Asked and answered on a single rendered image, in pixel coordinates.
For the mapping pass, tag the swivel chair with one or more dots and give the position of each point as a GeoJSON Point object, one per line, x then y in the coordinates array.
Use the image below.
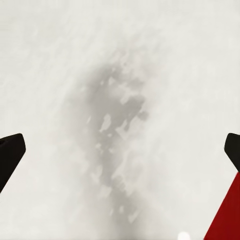
{"type": "Point", "coordinates": [226, 223]}

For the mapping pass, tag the desk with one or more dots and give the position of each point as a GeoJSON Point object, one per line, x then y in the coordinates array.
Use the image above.
{"type": "Point", "coordinates": [124, 107]}

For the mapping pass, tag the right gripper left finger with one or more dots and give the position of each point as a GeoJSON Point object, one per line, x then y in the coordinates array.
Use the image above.
{"type": "Point", "coordinates": [12, 149]}

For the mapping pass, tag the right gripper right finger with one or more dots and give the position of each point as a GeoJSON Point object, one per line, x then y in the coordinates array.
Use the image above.
{"type": "Point", "coordinates": [232, 149]}

